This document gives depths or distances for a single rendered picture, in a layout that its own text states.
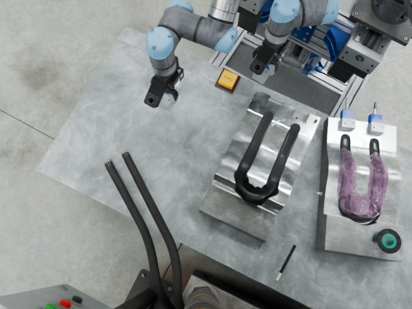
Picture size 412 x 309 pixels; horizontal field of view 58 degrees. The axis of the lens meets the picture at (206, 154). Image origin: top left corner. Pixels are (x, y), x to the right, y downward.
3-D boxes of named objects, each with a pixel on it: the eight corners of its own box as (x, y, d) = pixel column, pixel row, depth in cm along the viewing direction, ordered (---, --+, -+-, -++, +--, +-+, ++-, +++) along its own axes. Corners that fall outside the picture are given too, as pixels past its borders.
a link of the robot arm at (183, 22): (205, 22, 111) (191, 52, 108) (171, 9, 112) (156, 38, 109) (206, 5, 104) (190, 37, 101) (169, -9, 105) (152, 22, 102)
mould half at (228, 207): (253, 99, 149) (258, 84, 136) (313, 125, 146) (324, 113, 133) (198, 211, 137) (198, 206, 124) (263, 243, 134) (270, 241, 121)
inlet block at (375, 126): (366, 103, 146) (372, 98, 141) (378, 105, 146) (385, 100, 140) (365, 135, 142) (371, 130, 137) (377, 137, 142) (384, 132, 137)
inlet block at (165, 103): (177, 78, 139) (176, 71, 134) (188, 84, 139) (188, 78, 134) (157, 105, 136) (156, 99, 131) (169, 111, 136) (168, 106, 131)
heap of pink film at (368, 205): (336, 146, 138) (343, 140, 130) (384, 153, 137) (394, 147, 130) (331, 215, 131) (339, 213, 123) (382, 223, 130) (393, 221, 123)
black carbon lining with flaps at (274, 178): (263, 111, 140) (268, 101, 131) (303, 129, 138) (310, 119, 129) (225, 193, 131) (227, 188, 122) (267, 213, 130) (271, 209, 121)
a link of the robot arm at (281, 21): (306, 13, 101) (275, 16, 101) (296, 35, 112) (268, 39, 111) (300, -11, 103) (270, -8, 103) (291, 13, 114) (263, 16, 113)
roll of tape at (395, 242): (396, 254, 123) (402, 254, 119) (372, 252, 123) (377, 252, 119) (395, 230, 125) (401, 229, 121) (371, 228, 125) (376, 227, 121)
